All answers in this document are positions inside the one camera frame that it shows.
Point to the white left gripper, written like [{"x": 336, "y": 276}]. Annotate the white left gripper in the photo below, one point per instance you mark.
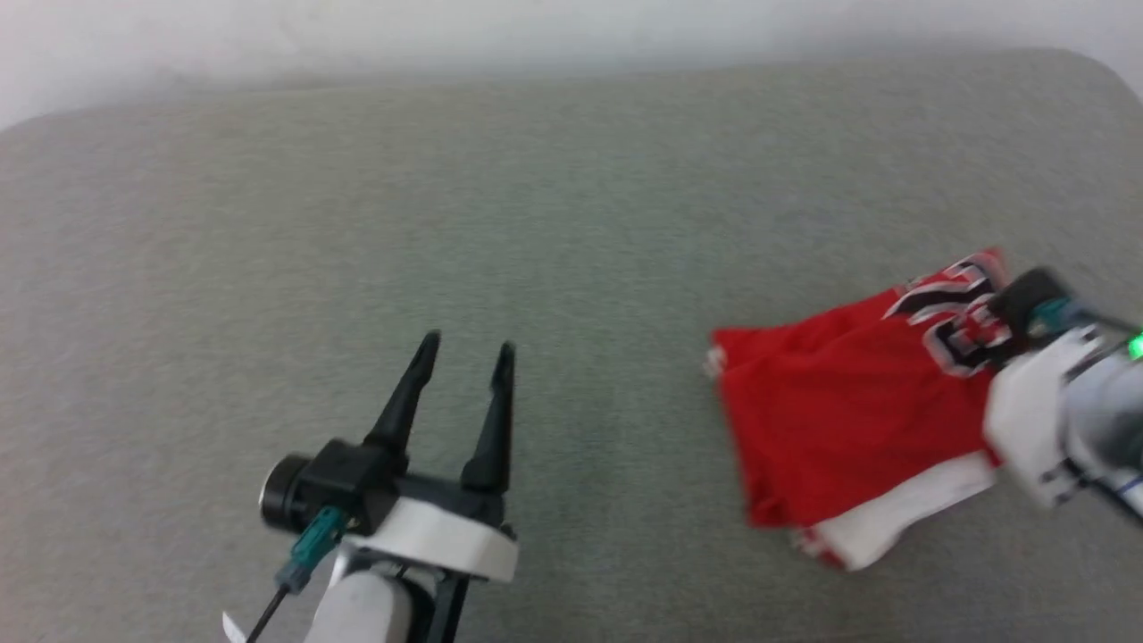
[{"x": 438, "y": 531}]

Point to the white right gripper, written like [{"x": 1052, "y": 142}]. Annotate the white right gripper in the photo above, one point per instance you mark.
[{"x": 1036, "y": 420}]

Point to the red and white basketball jersey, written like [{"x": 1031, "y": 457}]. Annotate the red and white basketball jersey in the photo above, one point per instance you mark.
[{"x": 848, "y": 420}]

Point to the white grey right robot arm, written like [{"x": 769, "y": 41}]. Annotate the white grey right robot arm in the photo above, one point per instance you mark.
[{"x": 1107, "y": 420}]

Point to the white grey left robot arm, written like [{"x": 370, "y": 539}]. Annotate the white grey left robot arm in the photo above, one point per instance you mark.
[{"x": 375, "y": 607}]

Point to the grey fabric sofa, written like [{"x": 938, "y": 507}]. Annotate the grey fabric sofa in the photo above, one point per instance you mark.
[{"x": 571, "y": 223}]

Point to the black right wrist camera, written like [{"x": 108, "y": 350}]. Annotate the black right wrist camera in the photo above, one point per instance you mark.
[{"x": 1040, "y": 304}]

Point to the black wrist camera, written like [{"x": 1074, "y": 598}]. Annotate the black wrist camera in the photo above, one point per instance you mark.
[
  {"x": 1040, "y": 304},
  {"x": 339, "y": 487}
]

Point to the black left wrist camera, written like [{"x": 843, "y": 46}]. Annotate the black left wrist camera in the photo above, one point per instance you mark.
[{"x": 339, "y": 487}]

